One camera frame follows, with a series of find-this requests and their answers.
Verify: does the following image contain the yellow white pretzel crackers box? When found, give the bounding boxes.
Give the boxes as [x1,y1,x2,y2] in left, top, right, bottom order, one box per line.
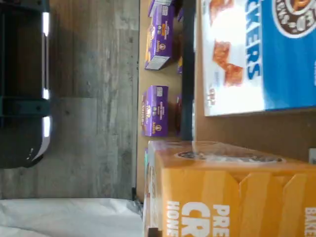
[143,140,316,237]

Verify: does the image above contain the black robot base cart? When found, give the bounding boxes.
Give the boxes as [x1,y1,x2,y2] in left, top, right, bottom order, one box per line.
[0,0,52,169]

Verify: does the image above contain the tan shelf board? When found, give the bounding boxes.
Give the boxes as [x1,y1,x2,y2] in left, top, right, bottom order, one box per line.
[135,0,185,205]

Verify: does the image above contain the blue white pretzel crackers box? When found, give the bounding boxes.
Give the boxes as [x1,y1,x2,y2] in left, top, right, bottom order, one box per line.
[200,0,316,117]

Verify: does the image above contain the white curtain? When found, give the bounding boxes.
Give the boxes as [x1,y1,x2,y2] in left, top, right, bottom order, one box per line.
[0,197,144,237]

